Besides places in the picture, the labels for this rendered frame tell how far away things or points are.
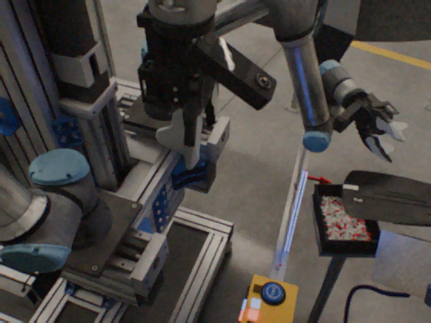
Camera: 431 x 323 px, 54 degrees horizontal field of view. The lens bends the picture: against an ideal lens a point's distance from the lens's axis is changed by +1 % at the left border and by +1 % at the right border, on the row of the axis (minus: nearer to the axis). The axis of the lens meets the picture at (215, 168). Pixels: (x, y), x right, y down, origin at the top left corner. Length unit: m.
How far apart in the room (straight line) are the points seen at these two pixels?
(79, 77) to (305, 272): 1.54
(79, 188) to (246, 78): 0.52
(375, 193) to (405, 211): 0.07
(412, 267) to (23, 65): 0.99
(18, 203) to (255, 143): 2.08
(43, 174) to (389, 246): 0.83
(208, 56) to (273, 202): 1.97
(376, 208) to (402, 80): 2.61
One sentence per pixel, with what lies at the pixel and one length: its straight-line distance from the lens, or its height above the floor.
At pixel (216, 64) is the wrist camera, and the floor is 1.63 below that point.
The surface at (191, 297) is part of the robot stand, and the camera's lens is 1.86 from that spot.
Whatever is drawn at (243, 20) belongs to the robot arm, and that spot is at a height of 1.33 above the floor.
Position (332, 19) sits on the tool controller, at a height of 1.25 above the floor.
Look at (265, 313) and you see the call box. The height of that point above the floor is 1.07.
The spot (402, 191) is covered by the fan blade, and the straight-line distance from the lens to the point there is 1.03.
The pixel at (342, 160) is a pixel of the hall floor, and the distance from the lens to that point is 2.73.
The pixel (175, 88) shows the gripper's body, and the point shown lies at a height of 1.60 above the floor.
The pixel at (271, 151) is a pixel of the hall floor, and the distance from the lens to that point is 2.69.
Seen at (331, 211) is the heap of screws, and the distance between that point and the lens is 1.37.
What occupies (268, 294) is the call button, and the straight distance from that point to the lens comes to 0.92.
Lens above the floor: 1.91
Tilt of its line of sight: 48 degrees down
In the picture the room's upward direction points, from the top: straight up
